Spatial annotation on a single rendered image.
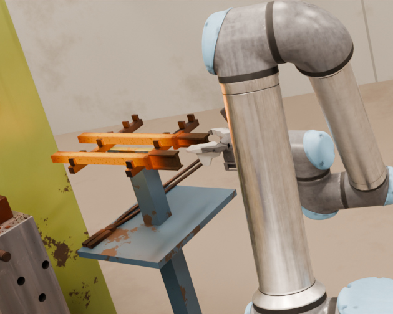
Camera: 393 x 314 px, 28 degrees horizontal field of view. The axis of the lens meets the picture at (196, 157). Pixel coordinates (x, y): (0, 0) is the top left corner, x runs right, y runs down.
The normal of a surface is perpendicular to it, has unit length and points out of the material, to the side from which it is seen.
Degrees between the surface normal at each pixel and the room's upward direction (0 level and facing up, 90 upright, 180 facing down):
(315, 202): 87
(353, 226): 0
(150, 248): 0
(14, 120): 90
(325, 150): 85
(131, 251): 0
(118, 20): 90
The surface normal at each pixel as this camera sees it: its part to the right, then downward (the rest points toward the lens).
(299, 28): 0.07, 0.06
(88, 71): -0.22, 0.44
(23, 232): 0.70, 0.11
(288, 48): -0.10, 0.68
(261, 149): -0.10, 0.22
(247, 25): -0.37, -0.18
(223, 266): -0.25, -0.89
